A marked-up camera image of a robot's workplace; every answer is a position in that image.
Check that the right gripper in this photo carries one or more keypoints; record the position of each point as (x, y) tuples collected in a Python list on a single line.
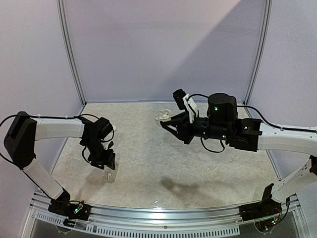
[(186, 127)]

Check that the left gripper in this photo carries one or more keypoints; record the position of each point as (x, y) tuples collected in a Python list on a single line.
[(109, 160)]

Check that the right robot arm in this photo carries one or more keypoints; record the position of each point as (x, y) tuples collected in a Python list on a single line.
[(222, 123)]

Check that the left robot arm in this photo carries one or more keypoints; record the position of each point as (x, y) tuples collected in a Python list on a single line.
[(26, 129)]

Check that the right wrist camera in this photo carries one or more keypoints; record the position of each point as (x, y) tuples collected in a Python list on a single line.
[(184, 102)]

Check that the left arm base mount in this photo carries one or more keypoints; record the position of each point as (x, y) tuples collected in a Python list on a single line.
[(72, 210)]

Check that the aluminium front rail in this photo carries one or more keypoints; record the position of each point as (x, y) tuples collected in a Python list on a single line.
[(117, 222)]

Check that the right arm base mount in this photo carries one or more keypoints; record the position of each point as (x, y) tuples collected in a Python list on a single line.
[(269, 205)]

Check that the right aluminium corner post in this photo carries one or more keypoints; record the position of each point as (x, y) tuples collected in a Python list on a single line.
[(260, 50)]

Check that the aluminium corner post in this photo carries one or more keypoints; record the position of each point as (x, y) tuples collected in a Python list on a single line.
[(69, 51), (260, 50)]

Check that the left aluminium corner post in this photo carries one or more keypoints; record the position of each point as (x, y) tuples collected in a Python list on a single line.
[(69, 51)]

